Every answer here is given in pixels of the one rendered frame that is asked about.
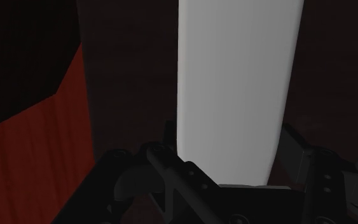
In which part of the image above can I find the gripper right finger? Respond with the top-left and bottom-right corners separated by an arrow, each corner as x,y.
277,123 -> 358,224

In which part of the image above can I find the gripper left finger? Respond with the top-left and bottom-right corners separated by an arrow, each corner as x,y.
51,119 -> 220,224

